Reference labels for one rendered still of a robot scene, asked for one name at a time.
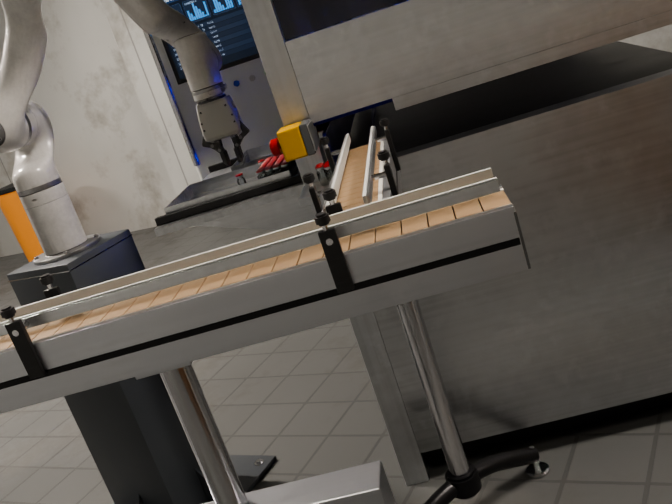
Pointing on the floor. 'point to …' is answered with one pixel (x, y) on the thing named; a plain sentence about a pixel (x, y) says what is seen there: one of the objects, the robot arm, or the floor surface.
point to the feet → (461, 487)
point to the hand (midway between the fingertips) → (232, 156)
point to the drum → (19, 222)
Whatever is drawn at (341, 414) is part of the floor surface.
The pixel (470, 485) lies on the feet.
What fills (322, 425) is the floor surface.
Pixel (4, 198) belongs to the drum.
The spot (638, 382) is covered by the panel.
